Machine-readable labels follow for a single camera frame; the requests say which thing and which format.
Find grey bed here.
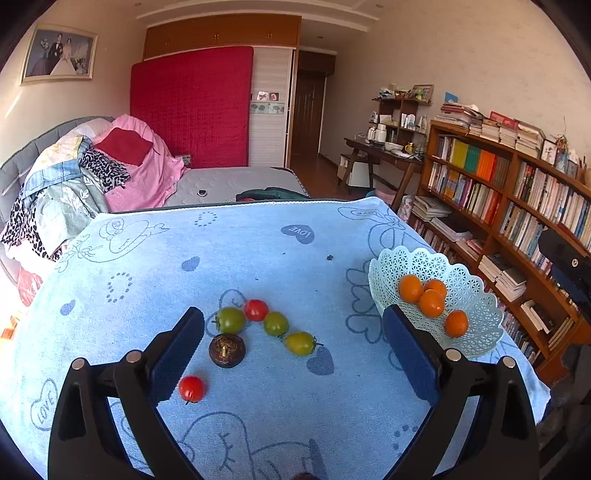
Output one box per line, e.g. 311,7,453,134
1,116,308,224

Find small wooden shelf unit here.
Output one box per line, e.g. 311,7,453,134
370,84,434,146

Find wooden desk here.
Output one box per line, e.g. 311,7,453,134
342,137,423,210

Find white lattice plastic basket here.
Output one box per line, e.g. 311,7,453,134
369,246,503,359

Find red upright mattress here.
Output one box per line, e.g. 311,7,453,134
130,46,254,169

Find wooden wardrobe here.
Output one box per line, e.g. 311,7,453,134
130,13,301,169

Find green tomato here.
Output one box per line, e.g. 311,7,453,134
263,311,290,337
214,307,246,335
283,331,322,357

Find pink trash bin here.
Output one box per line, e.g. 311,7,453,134
375,188,397,206

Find small orange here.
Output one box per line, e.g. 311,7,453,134
424,279,448,299

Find framed wedding photo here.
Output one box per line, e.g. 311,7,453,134
20,24,98,85

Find dark brown passion fruit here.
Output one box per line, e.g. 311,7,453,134
208,333,245,369

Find wooden bookshelf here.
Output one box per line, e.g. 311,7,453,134
410,108,590,385

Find light blue patterned towel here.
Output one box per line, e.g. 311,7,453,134
1,197,550,479

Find dark wooden door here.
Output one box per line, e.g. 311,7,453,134
290,50,335,165

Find pile of clothes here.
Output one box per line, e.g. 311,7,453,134
1,115,186,305

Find red tomato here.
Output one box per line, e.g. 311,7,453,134
243,299,270,322
178,376,206,404

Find large orange front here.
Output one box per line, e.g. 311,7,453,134
417,290,445,318

